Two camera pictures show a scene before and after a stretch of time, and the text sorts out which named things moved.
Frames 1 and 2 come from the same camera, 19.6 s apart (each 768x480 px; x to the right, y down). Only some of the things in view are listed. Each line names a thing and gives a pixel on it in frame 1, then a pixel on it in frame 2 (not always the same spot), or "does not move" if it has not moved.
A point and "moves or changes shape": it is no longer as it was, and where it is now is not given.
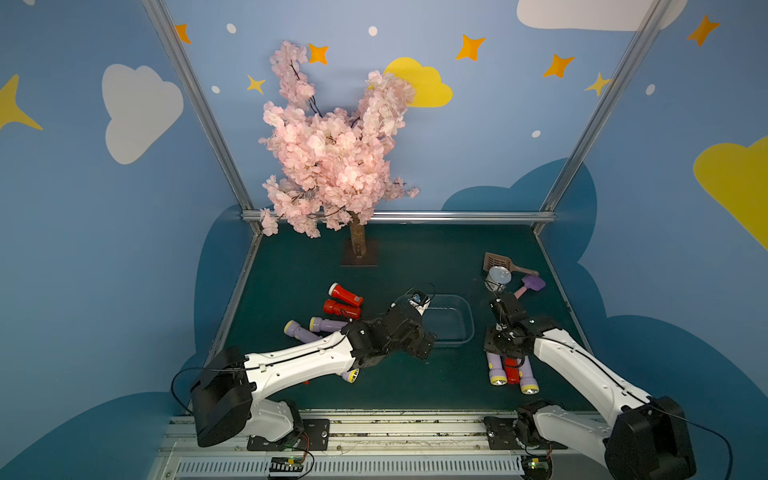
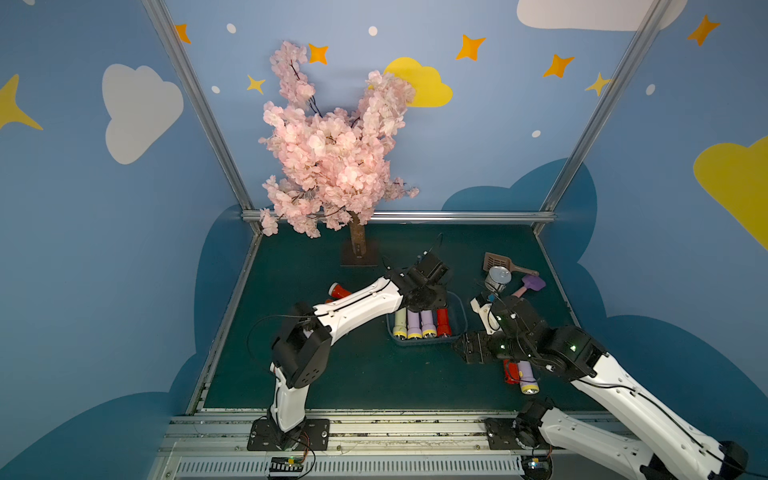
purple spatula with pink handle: x=531 y=281 does not move
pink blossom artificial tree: x=333 y=169 does not move
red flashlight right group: x=512 y=373 does not move
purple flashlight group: x=497 y=372 -> x=427 y=323
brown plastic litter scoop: x=493 y=260 does not move
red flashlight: x=338 y=291 does not move
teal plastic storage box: x=451 y=318 does not move
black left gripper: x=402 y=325 -> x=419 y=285
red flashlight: x=338 y=308 moves or changes shape
